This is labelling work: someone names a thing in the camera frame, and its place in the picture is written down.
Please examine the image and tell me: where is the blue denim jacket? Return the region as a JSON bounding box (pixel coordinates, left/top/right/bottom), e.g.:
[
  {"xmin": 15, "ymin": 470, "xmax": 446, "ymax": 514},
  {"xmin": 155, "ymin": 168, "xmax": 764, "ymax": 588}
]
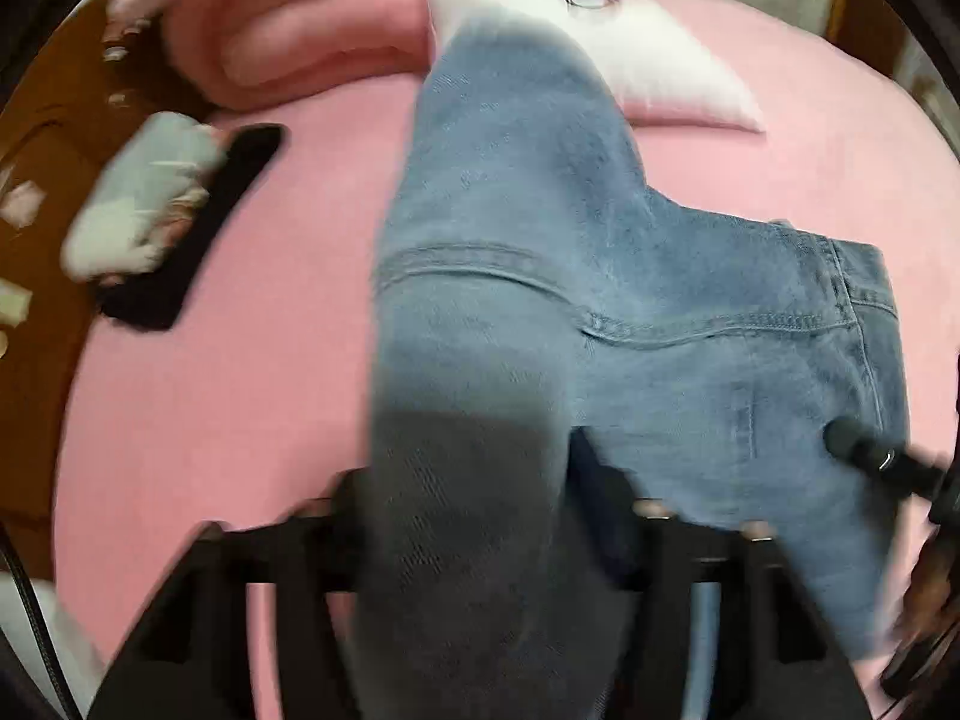
[{"xmin": 352, "ymin": 18, "xmax": 907, "ymax": 718}]

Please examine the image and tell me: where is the white pillow with blue print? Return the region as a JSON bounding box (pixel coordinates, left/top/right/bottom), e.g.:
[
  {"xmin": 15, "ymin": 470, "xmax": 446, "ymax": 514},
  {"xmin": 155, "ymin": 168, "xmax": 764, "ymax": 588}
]
[{"xmin": 427, "ymin": 0, "xmax": 765, "ymax": 133}]

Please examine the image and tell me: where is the brown wooden headboard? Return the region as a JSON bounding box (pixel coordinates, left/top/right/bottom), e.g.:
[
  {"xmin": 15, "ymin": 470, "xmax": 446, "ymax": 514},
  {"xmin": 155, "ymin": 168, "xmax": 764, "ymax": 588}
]
[{"xmin": 0, "ymin": 0, "xmax": 226, "ymax": 579}]

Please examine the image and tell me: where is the folded pink blanket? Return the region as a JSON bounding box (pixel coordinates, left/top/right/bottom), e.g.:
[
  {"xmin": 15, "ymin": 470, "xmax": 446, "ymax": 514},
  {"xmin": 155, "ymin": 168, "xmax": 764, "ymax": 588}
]
[{"xmin": 128, "ymin": 0, "xmax": 433, "ymax": 110}]

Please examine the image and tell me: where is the black cable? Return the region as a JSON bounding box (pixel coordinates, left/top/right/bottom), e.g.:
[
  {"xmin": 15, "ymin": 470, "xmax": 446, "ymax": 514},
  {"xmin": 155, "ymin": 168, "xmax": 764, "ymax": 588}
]
[{"xmin": 0, "ymin": 523, "xmax": 82, "ymax": 720}]

